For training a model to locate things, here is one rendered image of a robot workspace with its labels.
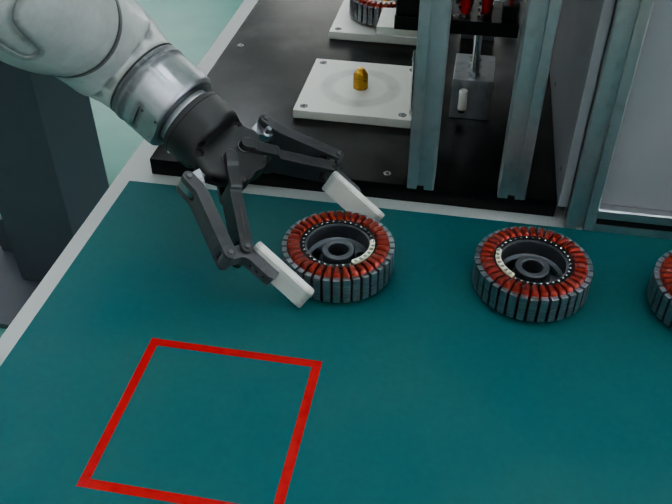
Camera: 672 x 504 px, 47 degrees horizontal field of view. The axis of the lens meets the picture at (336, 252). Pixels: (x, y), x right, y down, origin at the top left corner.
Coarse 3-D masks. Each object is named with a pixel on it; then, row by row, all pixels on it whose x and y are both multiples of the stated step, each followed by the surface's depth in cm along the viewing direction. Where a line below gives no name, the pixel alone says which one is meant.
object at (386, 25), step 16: (400, 0) 91; (416, 0) 91; (480, 0) 95; (384, 16) 96; (400, 16) 92; (416, 16) 92; (480, 16) 91; (496, 16) 92; (384, 32) 94; (400, 32) 94; (416, 32) 93; (464, 32) 92; (480, 32) 91; (496, 32) 91; (512, 32) 91; (480, 48) 94
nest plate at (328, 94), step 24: (312, 72) 106; (336, 72) 106; (384, 72) 106; (408, 72) 106; (312, 96) 101; (336, 96) 101; (360, 96) 101; (384, 96) 101; (408, 96) 101; (336, 120) 98; (360, 120) 97; (384, 120) 97; (408, 120) 96
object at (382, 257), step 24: (312, 216) 80; (336, 216) 80; (360, 216) 80; (288, 240) 77; (312, 240) 79; (336, 240) 78; (360, 240) 79; (384, 240) 77; (288, 264) 75; (312, 264) 74; (336, 264) 74; (360, 264) 74; (384, 264) 74; (336, 288) 73; (360, 288) 74
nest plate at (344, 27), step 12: (348, 0) 126; (348, 12) 122; (336, 24) 118; (348, 24) 118; (360, 24) 118; (336, 36) 117; (348, 36) 116; (360, 36) 116; (372, 36) 116; (384, 36) 115; (396, 36) 115; (408, 36) 115
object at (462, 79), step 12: (456, 60) 99; (468, 60) 99; (480, 60) 99; (492, 60) 99; (456, 72) 97; (468, 72) 96; (480, 72) 97; (492, 72) 97; (456, 84) 96; (468, 84) 96; (480, 84) 95; (492, 84) 95; (456, 96) 97; (468, 96) 96; (480, 96) 96; (456, 108) 98; (468, 108) 98; (480, 108) 97
